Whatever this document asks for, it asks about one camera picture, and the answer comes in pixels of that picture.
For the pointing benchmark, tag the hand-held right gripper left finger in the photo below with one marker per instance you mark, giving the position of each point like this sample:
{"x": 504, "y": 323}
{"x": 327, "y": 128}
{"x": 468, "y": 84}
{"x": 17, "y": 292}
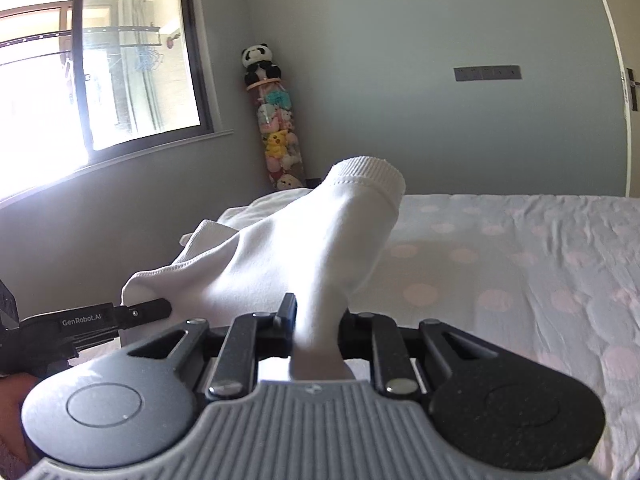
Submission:
{"x": 286, "y": 317}

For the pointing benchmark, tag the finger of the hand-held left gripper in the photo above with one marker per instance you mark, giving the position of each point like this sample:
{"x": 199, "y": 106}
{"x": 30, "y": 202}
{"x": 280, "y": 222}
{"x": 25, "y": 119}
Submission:
{"x": 145, "y": 311}

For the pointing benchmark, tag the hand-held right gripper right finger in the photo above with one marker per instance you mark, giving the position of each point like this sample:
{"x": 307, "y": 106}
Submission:
{"x": 357, "y": 337}

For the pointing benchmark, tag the white t-shirt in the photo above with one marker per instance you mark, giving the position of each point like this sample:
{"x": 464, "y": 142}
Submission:
{"x": 310, "y": 240}

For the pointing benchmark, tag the outdoor clothes drying rack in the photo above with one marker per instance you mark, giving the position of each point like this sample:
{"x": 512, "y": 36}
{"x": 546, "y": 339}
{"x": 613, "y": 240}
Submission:
{"x": 145, "y": 47}

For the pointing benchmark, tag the person's left hand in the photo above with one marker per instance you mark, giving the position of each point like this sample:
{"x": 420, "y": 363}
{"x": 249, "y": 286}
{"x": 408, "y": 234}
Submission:
{"x": 12, "y": 410}

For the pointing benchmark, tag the white folded garment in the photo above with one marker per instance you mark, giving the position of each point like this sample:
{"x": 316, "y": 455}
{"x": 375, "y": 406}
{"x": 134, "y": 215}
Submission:
{"x": 265, "y": 207}

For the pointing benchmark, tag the clear tube of plush toys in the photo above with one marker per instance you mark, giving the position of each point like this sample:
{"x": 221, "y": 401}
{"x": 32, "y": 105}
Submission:
{"x": 280, "y": 145}

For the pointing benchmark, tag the dark framed window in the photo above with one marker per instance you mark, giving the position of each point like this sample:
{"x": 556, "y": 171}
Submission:
{"x": 125, "y": 70}

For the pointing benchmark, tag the panda plush toy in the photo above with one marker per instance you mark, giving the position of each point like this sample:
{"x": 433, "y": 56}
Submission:
{"x": 260, "y": 62}

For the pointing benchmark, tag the white door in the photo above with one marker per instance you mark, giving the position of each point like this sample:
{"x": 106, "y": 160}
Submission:
{"x": 625, "y": 35}

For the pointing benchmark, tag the grey wall switch panel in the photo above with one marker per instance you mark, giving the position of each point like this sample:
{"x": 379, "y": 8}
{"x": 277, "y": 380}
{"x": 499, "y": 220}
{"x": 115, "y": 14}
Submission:
{"x": 487, "y": 73}

